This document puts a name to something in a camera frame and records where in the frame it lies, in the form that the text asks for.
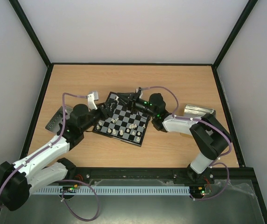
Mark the left metal tray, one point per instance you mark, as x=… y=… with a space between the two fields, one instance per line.
x=54 y=124

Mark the black aluminium frame rail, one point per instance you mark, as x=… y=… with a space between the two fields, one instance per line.
x=133 y=173

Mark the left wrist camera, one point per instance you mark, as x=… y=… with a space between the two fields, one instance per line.
x=91 y=98

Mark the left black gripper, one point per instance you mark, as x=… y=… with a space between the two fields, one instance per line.
x=107 y=113

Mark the metal tray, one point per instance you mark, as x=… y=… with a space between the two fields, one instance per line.
x=192 y=111
x=54 y=124

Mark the light blue cable duct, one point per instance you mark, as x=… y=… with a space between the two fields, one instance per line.
x=116 y=191

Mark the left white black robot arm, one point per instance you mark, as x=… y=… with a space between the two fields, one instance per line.
x=44 y=166

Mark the right metal tray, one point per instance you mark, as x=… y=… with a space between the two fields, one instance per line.
x=192 y=111

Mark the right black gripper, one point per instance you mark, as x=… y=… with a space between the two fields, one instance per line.
x=133 y=102

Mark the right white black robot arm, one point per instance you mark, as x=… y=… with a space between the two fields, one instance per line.
x=209 y=135

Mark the black and grey chessboard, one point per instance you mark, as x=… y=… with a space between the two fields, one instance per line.
x=125 y=119

